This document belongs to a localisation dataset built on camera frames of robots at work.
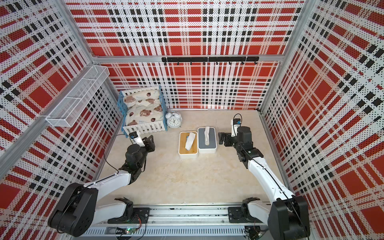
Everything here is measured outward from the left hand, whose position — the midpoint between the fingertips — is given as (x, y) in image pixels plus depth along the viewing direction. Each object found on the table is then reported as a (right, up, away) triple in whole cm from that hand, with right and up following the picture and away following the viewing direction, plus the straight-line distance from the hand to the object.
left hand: (154, 135), depth 87 cm
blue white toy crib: (-14, +4, +14) cm, 20 cm away
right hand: (+43, +2, -4) cm, 44 cm away
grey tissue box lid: (+28, -6, +9) cm, 30 cm away
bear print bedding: (-16, +20, +24) cm, 35 cm away
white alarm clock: (+9, +10, +17) cm, 22 cm away
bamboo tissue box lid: (+20, -5, +3) cm, 21 cm away
